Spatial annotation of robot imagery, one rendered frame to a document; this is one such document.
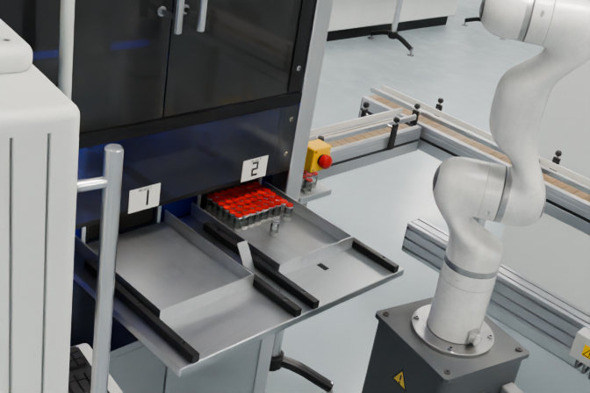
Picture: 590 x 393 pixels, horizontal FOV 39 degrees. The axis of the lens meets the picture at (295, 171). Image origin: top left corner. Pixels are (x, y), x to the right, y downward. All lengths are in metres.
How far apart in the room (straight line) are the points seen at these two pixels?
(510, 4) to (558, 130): 1.78
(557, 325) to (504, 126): 1.27
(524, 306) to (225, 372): 1.01
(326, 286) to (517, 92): 0.67
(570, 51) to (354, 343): 1.96
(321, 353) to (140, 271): 1.41
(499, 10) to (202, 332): 0.87
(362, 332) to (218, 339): 1.67
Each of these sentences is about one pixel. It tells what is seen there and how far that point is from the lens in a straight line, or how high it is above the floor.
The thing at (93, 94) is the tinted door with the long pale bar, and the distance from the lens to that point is 1.76.
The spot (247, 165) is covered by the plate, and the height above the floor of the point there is 1.04.
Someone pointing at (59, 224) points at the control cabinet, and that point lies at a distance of 1.09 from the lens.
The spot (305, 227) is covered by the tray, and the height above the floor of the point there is 0.88.
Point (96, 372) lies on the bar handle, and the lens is 1.28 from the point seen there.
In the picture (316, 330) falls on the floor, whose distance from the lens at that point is 3.33.
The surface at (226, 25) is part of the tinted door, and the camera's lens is 1.92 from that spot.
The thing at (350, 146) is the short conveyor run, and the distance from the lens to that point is 2.59.
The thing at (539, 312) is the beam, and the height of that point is 0.50.
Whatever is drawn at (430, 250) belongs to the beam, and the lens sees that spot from 3.02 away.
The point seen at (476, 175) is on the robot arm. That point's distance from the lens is 1.73.
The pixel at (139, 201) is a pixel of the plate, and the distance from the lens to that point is 1.94.
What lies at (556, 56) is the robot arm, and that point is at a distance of 1.61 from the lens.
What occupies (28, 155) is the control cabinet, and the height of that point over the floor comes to 1.49.
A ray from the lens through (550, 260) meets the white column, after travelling 3.47.
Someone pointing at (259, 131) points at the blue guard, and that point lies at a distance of 2.10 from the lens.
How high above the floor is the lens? 1.95
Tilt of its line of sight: 25 degrees down
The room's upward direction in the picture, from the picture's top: 10 degrees clockwise
